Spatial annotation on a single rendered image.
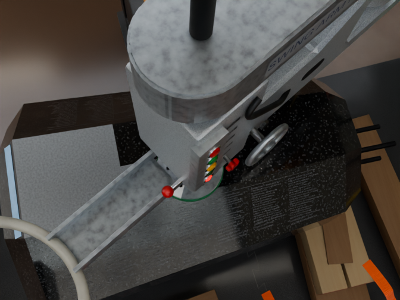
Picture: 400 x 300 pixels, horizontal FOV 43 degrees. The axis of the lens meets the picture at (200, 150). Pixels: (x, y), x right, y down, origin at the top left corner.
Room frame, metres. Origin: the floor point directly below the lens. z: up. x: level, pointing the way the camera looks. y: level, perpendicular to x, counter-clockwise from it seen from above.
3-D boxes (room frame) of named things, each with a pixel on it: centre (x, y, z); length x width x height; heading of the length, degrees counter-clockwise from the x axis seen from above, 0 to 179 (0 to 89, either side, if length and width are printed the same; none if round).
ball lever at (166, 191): (0.32, 0.05, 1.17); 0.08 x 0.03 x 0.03; 140
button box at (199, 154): (0.33, -0.02, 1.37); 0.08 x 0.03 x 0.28; 140
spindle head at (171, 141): (0.52, -0.03, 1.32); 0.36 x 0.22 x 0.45; 140
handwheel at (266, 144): (0.47, -0.14, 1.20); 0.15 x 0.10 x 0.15; 140
